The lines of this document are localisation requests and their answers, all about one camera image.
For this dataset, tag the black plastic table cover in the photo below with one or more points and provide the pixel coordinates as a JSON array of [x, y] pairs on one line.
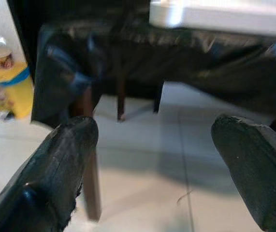
[[200, 60]]

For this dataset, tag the thin dark floor thread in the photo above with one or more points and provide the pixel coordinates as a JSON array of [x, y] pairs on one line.
[[183, 195]]

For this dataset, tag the brown wooden table leg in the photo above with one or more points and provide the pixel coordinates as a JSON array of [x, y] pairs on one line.
[[121, 96]]

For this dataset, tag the white plastic children table top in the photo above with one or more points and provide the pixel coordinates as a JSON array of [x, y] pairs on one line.
[[224, 17]]

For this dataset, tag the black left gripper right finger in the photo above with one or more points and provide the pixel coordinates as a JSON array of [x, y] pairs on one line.
[[261, 174]]

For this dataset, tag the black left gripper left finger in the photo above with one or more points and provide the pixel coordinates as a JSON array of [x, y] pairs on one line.
[[43, 174]]

